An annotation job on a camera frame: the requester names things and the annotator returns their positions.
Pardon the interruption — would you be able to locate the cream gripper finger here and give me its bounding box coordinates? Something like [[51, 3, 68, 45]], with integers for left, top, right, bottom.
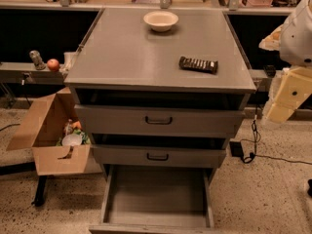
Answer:
[[258, 26, 282, 51], [265, 66, 312, 124]]

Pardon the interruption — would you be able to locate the dark rxbar chocolate bar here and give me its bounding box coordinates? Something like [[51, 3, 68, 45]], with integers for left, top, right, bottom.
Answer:
[[178, 57, 218, 74]]

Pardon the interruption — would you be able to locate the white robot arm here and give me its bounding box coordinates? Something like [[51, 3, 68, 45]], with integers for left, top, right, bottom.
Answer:
[[258, 0, 312, 124]]

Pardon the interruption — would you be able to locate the grey drawer cabinet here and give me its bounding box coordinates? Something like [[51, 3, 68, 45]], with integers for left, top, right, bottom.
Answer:
[[63, 7, 257, 180]]

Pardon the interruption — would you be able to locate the grey top drawer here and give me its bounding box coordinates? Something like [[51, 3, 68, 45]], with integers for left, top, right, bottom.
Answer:
[[75, 104, 244, 138]]

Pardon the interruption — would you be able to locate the grey open bottom drawer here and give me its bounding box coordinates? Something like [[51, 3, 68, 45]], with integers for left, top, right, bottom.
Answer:
[[89, 166, 215, 234]]

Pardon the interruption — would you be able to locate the grey middle drawer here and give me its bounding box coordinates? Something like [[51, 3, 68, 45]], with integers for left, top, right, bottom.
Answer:
[[92, 145, 226, 168]]

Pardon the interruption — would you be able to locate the black remote on shelf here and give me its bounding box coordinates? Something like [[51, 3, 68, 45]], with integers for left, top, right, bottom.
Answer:
[[263, 65, 276, 78]]

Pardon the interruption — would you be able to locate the black power adapter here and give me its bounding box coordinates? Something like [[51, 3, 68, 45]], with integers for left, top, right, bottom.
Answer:
[[230, 141, 244, 158]]

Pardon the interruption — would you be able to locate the white ceramic bowl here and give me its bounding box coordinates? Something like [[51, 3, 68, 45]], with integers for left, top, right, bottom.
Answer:
[[143, 11, 178, 32]]

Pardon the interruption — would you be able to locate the clear plastic cup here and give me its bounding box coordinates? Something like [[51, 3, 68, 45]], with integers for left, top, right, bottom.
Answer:
[[63, 52, 76, 69]]

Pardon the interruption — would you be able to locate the red apple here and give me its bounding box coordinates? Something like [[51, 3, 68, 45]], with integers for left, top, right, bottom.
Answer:
[[47, 58, 60, 72]]

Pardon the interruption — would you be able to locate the white bowl in box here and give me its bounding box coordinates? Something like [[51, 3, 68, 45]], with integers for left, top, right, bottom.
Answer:
[[61, 134, 82, 146]]

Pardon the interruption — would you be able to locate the brown cardboard box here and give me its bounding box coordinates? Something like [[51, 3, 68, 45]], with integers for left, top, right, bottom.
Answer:
[[7, 88, 101, 176]]

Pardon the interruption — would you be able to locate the grey metal can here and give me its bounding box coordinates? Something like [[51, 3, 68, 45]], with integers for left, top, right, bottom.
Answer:
[[29, 50, 46, 70]]

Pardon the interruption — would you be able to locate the black floor cable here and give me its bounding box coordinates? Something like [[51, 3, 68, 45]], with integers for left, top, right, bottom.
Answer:
[[240, 104, 312, 166]]

